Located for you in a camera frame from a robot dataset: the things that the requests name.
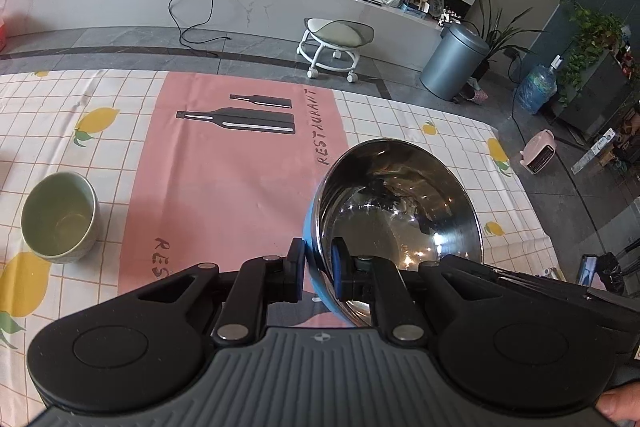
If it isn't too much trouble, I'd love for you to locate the blue steel bowl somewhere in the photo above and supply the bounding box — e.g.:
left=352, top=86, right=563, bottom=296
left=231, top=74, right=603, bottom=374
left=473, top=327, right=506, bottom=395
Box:
left=303, top=139, right=483, bottom=326

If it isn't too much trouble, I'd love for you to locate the lemon checked tablecloth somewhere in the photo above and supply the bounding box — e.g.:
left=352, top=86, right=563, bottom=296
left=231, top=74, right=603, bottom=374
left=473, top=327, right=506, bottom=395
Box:
left=1, top=69, right=558, bottom=426

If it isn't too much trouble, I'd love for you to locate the green potted plant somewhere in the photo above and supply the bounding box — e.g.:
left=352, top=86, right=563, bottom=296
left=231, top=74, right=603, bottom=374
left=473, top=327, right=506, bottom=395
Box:
left=558, top=1, right=623, bottom=107

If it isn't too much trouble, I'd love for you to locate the green ceramic bowl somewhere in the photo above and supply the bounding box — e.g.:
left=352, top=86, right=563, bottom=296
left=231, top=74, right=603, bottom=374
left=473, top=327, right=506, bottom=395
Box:
left=21, top=171, right=100, bottom=265

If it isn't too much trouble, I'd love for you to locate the pink space heater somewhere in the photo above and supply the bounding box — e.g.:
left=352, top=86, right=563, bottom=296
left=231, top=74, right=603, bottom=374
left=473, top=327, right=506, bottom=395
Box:
left=520, top=129, right=556, bottom=174

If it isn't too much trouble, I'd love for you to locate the smartphone on stand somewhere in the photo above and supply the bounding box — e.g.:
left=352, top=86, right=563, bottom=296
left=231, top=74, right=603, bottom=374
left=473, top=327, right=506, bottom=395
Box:
left=577, top=255, right=599, bottom=287

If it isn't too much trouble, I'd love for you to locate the pink restaurant table runner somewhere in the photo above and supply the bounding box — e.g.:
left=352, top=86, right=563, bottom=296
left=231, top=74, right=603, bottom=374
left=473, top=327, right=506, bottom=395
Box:
left=117, top=71, right=352, bottom=329

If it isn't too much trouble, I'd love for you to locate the white rolling stool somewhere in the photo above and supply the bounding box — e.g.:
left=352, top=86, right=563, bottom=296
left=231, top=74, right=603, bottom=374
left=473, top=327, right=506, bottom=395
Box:
left=296, top=17, right=375, bottom=83

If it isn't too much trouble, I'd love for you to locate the grey metal trash bin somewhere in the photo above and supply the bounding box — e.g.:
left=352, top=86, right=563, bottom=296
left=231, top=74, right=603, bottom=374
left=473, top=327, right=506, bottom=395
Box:
left=420, top=24, right=489, bottom=101

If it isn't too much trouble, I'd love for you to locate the person's right hand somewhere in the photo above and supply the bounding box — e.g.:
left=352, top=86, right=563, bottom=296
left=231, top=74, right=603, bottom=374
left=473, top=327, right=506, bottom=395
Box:
left=597, top=381, right=640, bottom=426

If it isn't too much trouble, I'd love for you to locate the blue water jug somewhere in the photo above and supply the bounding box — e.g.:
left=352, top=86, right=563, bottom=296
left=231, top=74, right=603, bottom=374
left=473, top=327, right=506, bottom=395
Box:
left=515, top=55, right=563, bottom=115

